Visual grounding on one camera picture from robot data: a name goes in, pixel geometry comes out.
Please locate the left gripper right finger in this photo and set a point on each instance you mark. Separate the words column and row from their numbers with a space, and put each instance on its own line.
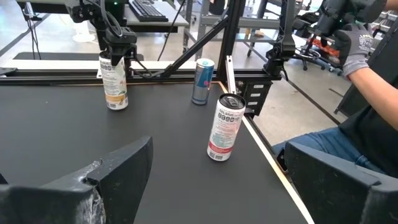
column 339, row 193

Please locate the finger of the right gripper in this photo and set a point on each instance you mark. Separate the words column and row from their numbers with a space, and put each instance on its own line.
column 117, row 55
column 130, row 52

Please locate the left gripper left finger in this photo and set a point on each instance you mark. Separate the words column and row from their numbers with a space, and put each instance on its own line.
column 118, row 183

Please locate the Celsius Tropical Vibe can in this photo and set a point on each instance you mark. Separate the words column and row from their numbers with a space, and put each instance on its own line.
column 115, row 90

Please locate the person's forearm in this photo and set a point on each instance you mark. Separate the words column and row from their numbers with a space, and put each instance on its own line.
column 376, row 93

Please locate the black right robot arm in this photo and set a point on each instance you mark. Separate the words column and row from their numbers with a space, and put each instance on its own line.
column 90, row 12

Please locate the black keyboard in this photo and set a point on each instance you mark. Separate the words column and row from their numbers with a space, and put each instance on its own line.
column 147, row 11

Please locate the grey desk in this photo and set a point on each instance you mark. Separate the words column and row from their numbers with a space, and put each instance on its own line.
column 175, row 18

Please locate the person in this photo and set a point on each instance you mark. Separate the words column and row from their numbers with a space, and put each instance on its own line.
column 373, row 140

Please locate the blue silver Red Bull can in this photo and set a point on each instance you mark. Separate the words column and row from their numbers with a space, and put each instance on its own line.
column 202, row 84

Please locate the Celsius Peach Vibe can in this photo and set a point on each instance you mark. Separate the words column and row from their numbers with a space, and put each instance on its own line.
column 225, row 130

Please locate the black box white labels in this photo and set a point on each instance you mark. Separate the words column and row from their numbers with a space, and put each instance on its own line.
column 258, row 99

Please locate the grey metal rack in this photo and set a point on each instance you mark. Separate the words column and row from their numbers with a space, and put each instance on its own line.
column 252, row 22

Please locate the person's hand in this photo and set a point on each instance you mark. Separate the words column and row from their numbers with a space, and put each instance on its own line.
column 354, row 46

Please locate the black aluminium table frame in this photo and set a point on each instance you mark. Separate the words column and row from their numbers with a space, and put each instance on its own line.
column 62, row 77

